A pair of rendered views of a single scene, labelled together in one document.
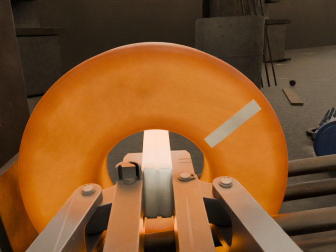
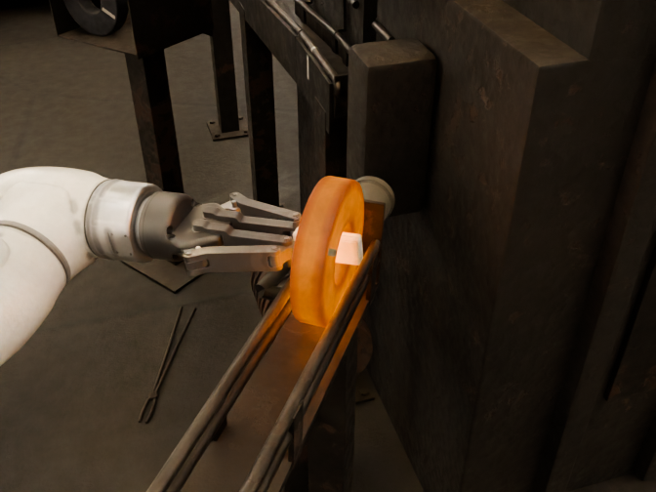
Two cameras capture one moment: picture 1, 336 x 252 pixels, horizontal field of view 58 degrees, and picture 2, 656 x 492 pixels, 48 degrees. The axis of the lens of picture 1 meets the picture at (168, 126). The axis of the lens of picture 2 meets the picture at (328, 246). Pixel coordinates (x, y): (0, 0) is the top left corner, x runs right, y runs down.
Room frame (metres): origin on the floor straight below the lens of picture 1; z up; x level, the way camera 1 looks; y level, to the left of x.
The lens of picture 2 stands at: (0.37, -0.55, 1.17)
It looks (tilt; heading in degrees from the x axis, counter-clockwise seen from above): 37 degrees down; 110
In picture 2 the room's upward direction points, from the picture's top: straight up
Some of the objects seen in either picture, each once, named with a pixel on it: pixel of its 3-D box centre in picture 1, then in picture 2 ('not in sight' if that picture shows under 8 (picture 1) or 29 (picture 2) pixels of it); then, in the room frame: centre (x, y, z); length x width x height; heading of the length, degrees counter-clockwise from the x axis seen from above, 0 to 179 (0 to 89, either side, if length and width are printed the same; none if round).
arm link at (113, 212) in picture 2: not in sight; (132, 222); (-0.06, 0.00, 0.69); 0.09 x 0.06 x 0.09; 92
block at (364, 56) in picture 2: not in sight; (389, 132); (0.15, 0.32, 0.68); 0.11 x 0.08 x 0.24; 37
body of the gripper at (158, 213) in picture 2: not in sight; (190, 228); (0.01, 0.00, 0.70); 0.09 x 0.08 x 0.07; 2
